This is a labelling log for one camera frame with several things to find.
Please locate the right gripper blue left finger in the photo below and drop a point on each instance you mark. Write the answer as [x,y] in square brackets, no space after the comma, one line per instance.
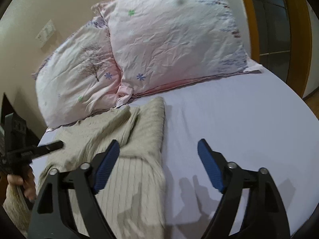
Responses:
[67,207]

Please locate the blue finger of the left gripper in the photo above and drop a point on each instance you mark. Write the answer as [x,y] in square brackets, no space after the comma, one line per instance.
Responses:
[46,149]

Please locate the person's left hand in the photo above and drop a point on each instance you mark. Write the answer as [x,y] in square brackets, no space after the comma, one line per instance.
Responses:
[27,182]

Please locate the pink floral pillow left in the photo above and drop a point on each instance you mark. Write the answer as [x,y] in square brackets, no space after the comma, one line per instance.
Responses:
[80,77]

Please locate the pink floral pillow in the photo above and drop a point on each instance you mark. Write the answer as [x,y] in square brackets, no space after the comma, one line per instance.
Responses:
[164,44]
[80,77]

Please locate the lavender bed sheet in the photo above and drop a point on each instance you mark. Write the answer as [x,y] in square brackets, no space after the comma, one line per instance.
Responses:
[255,120]

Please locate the pink floral pillow right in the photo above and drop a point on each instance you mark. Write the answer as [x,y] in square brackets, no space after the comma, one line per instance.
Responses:
[164,44]

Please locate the white wall switch plate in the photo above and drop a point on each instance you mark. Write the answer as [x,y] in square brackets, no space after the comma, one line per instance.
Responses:
[45,34]

